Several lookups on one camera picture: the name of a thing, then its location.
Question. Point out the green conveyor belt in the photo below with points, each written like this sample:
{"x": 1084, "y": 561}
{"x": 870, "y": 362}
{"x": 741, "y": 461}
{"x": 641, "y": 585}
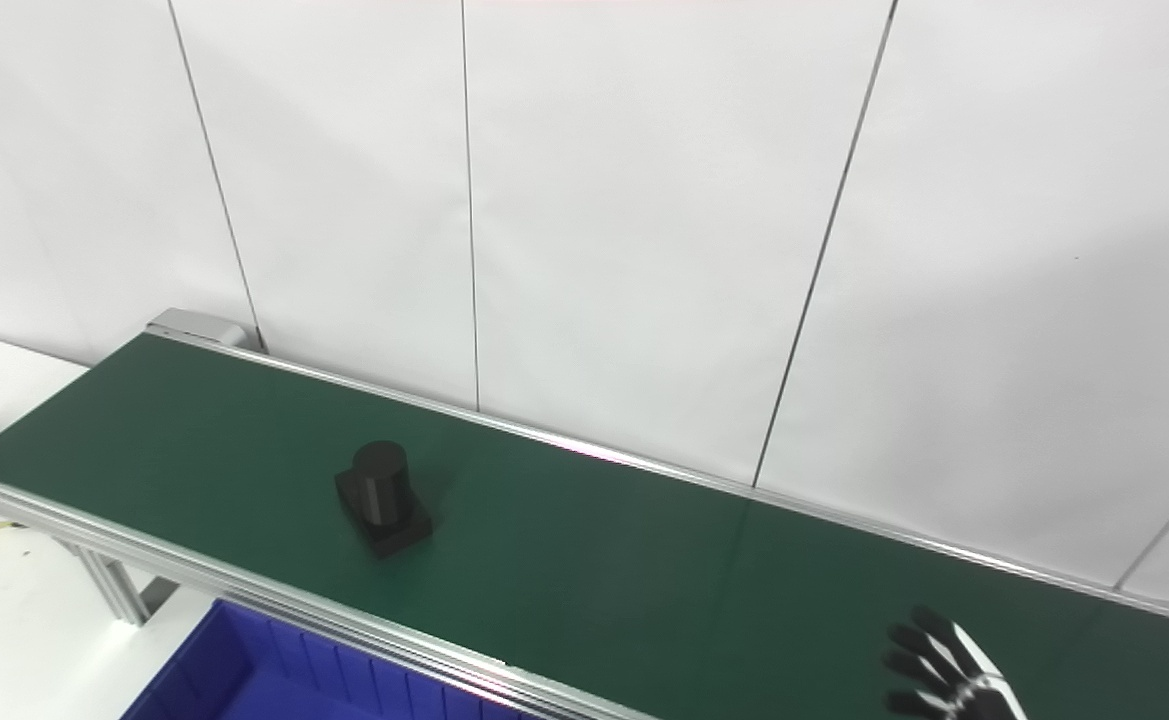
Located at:
{"x": 244, "y": 583}
{"x": 644, "y": 580}

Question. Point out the black cylinder part square base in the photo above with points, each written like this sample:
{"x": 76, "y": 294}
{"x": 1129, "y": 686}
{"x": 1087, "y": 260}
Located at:
{"x": 379, "y": 490}

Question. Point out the blue plastic bin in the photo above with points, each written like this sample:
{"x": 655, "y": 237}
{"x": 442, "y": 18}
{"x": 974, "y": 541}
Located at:
{"x": 244, "y": 680}

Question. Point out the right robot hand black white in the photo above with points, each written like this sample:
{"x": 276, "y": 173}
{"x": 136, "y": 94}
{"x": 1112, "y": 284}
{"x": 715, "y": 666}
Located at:
{"x": 954, "y": 680}

